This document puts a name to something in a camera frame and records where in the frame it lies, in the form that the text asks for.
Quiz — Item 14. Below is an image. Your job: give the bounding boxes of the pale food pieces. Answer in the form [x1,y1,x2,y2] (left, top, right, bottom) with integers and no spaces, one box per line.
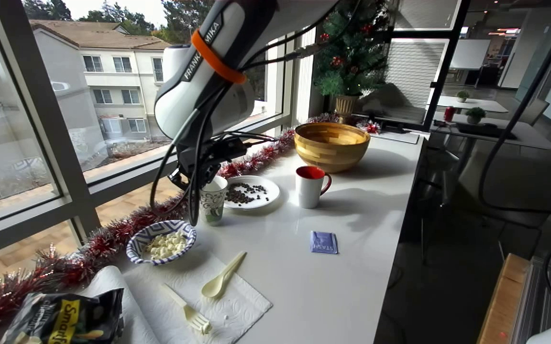
[143,228,189,259]

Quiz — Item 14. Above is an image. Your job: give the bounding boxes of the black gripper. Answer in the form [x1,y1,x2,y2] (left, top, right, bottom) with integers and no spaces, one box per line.
[177,133,227,188]

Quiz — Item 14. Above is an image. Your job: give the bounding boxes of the pale plastic fork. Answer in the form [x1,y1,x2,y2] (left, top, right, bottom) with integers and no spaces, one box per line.
[164,282,214,336]

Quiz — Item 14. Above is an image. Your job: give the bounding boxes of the white paper napkin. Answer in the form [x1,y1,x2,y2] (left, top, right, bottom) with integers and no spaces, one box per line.
[122,251,273,344]

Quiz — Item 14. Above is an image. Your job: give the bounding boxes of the white mug red inside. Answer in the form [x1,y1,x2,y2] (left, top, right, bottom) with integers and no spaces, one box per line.
[294,164,332,209]

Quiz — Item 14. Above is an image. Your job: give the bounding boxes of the black yellow chip bag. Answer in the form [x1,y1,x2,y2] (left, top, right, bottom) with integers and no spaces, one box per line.
[0,286,126,344]

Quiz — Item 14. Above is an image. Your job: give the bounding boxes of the small Christmas tree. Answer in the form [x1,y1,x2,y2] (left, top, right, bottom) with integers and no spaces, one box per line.
[311,0,395,120]

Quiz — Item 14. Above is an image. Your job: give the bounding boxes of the green print paper cup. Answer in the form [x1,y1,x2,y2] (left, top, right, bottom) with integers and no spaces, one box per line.
[198,173,229,225]

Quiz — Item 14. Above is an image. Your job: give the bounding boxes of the red tinsel garland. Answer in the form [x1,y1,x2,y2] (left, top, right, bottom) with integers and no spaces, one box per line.
[0,112,344,332]

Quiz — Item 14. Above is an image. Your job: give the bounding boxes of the tan tree pot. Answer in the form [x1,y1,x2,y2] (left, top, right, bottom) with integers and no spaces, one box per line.
[330,93,361,120]

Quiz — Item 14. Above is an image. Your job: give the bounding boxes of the grey chair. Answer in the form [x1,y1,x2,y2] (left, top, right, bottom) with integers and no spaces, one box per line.
[439,148,551,230]

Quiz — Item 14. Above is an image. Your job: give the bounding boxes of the blue patterned paper bowl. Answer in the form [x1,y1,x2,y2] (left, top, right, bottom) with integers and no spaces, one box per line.
[124,217,196,267]

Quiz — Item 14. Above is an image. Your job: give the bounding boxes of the small blue packet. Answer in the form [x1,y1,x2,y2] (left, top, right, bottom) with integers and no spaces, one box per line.
[309,228,340,255]

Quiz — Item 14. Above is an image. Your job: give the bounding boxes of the white background table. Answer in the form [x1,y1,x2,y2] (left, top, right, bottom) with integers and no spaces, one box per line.
[430,116,551,152]

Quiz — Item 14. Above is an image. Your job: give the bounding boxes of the dark food crumbs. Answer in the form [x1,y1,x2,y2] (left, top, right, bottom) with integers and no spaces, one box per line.
[225,181,269,206]

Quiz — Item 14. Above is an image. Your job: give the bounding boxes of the large wooden bowl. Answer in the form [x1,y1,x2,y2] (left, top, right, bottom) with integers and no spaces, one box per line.
[292,120,372,173]

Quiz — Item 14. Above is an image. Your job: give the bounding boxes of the black slanted pole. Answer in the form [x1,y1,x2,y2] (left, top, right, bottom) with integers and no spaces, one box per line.
[422,0,472,129]

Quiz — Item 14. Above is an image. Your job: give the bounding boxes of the small green potted plant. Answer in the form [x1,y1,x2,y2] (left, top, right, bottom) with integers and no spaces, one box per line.
[464,104,487,125]

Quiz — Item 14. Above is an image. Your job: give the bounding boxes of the white round plate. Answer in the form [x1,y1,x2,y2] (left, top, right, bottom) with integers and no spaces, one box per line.
[221,173,283,211]

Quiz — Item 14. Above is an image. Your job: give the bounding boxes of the pale plastic spoon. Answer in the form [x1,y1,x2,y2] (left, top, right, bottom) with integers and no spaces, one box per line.
[200,250,248,301]

